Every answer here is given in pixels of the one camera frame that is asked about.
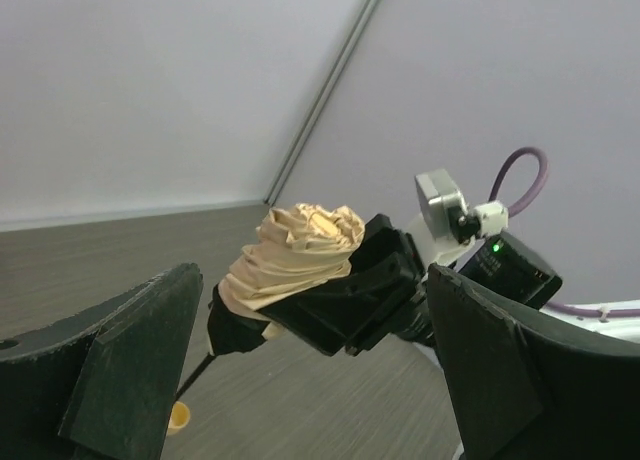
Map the beige and black umbrella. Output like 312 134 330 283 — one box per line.
165 202 367 437

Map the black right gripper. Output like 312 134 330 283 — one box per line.
261 214 435 356

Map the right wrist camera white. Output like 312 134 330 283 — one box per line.
407 169 509 266

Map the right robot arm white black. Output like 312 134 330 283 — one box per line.
260 214 563 356

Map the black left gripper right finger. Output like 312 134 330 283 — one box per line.
427 264 639 460

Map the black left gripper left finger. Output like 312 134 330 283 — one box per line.
1 263 203 459

